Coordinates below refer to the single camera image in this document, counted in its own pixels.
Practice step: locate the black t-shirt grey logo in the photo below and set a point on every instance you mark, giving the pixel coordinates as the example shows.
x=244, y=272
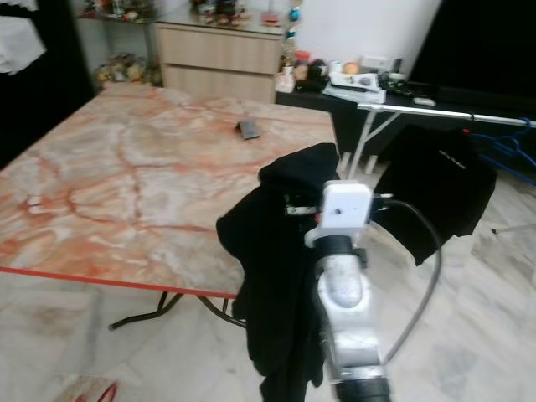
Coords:
x=268, y=276

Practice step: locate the blue plastic hanger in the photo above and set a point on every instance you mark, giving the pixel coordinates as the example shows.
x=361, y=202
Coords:
x=511, y=144

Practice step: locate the pink tissue box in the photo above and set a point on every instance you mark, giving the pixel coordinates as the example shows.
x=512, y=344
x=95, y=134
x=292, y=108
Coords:
x=285, y=81

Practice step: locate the black t-shirt white lettering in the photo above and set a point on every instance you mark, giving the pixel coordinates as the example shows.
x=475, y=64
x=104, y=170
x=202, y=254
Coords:
x=435, y=193

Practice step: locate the stack of white papers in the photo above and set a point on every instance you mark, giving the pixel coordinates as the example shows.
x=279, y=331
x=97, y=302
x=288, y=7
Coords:
x=356, y=85

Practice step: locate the red lid glass jar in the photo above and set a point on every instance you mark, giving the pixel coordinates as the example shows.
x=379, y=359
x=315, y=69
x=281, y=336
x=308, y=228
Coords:
x=301, y=62

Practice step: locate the orange ball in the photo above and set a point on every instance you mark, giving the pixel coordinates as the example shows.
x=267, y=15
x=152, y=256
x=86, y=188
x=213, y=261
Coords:
x=351, y=68

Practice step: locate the silver metal clothes rack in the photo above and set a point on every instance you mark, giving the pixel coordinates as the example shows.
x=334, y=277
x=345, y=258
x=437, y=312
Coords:
x=427, y=110

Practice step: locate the white remote control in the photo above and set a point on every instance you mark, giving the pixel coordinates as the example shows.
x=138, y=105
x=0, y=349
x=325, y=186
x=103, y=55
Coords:
x=424, y=101

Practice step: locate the marble top folding table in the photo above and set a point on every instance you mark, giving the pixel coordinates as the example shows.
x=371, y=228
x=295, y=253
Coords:
x=134, y=184

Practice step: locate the light wooden cabinet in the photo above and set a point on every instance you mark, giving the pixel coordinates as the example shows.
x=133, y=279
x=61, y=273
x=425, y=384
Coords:
x=218, y=59

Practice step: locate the blue trophy ornament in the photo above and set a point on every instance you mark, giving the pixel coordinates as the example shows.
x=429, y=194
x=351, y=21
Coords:
x=294, y=13

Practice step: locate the black low TV console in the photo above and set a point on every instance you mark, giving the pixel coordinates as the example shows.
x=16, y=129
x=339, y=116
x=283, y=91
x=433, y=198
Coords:
x=494, y=105

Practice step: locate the glass display shelf with figurines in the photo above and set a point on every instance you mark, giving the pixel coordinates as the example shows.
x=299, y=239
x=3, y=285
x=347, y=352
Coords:
x=126, y=69

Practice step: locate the black flat television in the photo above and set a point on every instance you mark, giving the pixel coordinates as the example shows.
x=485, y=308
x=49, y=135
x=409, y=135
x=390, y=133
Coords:
x=477, y=42

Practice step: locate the white lace cloth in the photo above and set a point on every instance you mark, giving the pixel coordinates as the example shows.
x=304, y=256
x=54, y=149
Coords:
x=17, y=42

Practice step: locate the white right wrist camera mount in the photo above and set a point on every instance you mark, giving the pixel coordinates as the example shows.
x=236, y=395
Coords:
x=347, y=208

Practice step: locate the white wall socket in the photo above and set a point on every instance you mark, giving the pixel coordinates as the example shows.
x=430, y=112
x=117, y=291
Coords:
x=377, y=63

